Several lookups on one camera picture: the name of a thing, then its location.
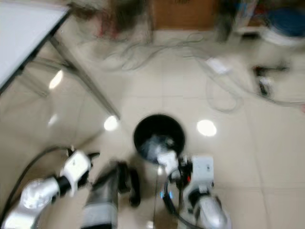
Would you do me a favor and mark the white paper trash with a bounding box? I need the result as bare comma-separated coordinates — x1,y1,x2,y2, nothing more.
156,150,180,176

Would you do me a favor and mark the crumpled clear plastic trash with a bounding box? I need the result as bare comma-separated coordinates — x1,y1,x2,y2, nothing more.
142,135,166,161

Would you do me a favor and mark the small black round bin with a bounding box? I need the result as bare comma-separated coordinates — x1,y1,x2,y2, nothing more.
133,114,186,166

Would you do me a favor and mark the blue-lidded white rubbish bin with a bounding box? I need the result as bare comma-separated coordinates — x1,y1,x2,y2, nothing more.
264,7,305,47

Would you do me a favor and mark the robot left leg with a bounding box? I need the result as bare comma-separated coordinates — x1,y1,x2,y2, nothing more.
80,161,142,229

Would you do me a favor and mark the black power strip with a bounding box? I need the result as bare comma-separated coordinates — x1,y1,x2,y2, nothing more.
252,63,290,97

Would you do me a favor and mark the white table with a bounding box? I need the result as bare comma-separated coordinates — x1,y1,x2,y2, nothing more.
0,0,70,92

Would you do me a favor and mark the brown cardboard box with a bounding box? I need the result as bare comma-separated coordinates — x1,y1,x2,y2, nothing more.
152,0,218,31

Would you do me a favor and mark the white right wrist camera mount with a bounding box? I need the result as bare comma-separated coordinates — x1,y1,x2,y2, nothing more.
190,155,214,195

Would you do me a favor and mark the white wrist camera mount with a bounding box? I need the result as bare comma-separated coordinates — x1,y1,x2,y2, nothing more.
64,150,94,186
190,155,214,195

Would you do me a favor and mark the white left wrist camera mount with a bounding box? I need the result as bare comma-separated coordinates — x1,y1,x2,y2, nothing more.
64,150,94,186

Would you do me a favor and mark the grey white-strip cable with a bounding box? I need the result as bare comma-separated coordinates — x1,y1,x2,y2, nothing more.
203,64,246,114

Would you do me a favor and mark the coiled grey floor cable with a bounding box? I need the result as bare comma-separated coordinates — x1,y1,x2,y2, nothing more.
91,34,208,71

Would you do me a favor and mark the white shelf frame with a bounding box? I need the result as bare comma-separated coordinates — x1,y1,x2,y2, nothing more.
215,0,259,42

